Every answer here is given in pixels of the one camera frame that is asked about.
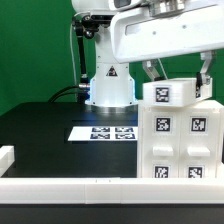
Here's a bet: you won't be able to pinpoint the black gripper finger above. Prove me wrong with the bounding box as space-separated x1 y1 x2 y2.
196 51 216 98
142 59 167 81

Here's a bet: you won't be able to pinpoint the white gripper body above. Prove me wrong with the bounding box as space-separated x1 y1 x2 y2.
110 0 224 63

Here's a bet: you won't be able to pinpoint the white cabinet top block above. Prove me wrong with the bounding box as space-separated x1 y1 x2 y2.
143 78 212 107

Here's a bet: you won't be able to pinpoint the white cabinet body box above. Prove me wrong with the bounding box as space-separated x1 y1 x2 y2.
137 100 224 179

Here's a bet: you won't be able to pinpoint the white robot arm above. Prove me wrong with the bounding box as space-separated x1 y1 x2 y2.
71 0 224 107

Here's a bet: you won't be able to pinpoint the white left fence piece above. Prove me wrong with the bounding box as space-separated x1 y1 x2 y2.
0 146 15 177

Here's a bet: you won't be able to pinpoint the black camera on mount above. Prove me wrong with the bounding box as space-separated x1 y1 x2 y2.
82 15 113 26

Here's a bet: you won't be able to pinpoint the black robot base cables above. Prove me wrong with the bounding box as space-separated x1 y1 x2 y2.
48 83 91 103

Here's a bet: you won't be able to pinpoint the white marker base plate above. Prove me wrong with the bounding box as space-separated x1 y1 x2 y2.
68 126 138 142

